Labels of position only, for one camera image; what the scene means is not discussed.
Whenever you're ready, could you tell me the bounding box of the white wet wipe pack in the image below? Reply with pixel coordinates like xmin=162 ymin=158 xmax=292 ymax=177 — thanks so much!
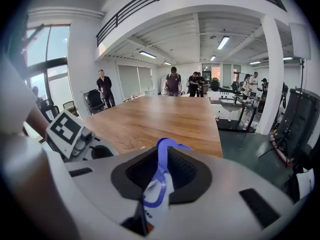
xmin=141 ymin=172 xmax=175 ymax=235

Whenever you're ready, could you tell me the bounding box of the large black equipment case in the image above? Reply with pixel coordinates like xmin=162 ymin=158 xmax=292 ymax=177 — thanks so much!
xmin=274 ymin=88 xmax=320 ymax=160

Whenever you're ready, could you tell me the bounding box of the white rectangular panel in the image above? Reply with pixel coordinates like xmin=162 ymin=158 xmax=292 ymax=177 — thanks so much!
xmin=288 ymin=22 xmax=312 ymax=61

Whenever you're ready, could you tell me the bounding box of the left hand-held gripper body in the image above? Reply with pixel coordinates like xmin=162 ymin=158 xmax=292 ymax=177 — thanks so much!
xmin=45 ymin=109 xmax=96 ymax=163

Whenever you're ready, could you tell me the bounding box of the black table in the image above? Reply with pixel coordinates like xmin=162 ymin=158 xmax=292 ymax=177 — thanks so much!
xmin=216 ymin=97 xmax=259 ymax=134

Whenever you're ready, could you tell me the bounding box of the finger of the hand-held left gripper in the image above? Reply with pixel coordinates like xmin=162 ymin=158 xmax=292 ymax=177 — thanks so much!
xmin=91 ymin=144 xmax=120 ymax=161

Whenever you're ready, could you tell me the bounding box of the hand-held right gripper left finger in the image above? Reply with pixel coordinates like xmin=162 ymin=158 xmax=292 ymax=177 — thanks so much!
xmin=46 ymin=146 xmax=161 ymax=240

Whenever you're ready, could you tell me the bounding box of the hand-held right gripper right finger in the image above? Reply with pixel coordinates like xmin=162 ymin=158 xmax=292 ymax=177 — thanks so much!
xmin=154 ymin=147 xmax=295 ymax=240

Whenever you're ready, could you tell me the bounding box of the white counter box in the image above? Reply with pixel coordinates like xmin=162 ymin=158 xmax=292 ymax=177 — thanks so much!
xmin=206 ymin=90 xmax=236 ymax=104

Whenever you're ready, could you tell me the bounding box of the white sink basin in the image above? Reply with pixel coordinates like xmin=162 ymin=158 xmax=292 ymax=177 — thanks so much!
xmin=221 ymin=103 xmax=245 ymax=113

